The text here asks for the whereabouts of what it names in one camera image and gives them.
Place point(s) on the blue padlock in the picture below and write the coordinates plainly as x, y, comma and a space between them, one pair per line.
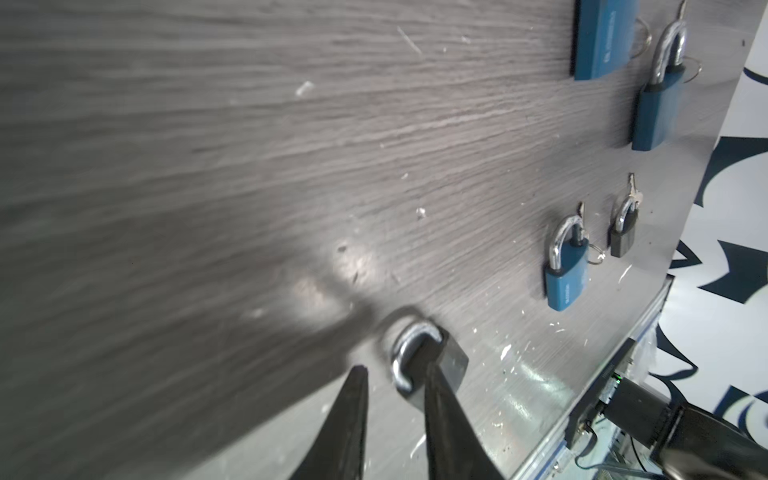
658, 101
569, 253
608, 34

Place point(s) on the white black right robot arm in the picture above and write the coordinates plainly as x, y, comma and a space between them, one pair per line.
685, 441

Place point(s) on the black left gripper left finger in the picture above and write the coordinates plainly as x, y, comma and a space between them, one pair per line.
338, 451

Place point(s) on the black padlock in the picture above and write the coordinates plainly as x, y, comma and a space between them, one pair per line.
623, 230
420, 344

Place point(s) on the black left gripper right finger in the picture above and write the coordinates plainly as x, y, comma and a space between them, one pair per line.
453, 449

